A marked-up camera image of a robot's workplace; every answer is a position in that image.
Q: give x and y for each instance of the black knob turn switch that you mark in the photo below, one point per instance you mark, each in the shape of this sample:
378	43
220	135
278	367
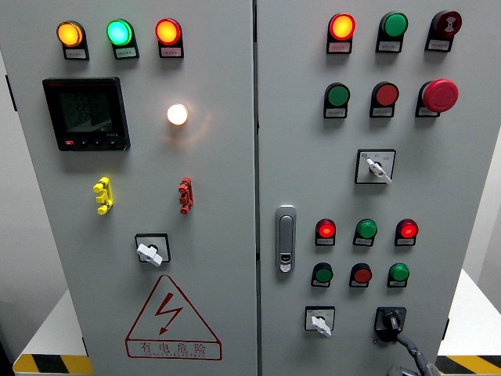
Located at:
390	319

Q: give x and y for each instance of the black door hinge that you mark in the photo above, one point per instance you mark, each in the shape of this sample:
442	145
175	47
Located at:
85	347
11	94
446	329

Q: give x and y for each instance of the black yellow striped tape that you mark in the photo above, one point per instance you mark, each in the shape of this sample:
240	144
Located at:
51	365
473	365

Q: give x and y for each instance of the small label plate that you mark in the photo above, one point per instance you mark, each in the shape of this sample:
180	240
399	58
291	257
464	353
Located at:
76	53
336	113
426	112
126	53
320	284
389	46
362	242
325	241
358	284
397	284
382	113
339	47
171	52
437	45
404	241

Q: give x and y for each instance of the small green round lamp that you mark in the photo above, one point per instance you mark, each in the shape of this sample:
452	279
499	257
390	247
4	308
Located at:
367	229
399	272

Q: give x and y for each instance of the small red push button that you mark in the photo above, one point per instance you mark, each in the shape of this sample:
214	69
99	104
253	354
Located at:
362	275

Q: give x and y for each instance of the small green push button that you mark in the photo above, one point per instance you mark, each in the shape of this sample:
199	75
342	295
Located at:
324	275

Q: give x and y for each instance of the small red round lamp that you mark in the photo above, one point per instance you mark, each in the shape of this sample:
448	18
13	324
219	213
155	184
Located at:
408	229
326	229

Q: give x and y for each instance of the silver door lock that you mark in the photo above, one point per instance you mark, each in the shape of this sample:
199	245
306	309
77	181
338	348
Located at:
285	235

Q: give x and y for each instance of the pale grey cabinet door with lock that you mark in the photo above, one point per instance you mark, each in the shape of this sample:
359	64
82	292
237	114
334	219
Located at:
313	164

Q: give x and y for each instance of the red warning triangle sign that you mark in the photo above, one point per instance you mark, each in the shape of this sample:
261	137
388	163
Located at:
172	348

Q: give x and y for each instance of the large red stop button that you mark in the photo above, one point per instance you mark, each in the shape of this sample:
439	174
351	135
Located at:
440	95

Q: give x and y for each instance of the dark green round lamp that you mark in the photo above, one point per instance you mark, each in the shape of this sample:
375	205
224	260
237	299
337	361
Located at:
394	24

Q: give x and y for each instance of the dark red buzzer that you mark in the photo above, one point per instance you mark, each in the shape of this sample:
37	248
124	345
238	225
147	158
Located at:
448	23

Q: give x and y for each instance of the red orange round lamp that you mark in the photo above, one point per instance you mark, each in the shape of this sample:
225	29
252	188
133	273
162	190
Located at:
168	31
342	26

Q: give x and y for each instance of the white round lamp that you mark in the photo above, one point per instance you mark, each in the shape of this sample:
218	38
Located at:
177	114

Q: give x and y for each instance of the black display meter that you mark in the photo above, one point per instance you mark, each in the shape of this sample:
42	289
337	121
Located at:
87	113

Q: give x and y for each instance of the bright green round lamp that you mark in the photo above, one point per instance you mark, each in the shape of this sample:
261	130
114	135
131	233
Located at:
119	32

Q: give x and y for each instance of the yellow round lamp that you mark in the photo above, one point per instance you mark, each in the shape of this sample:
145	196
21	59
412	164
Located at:
69	34

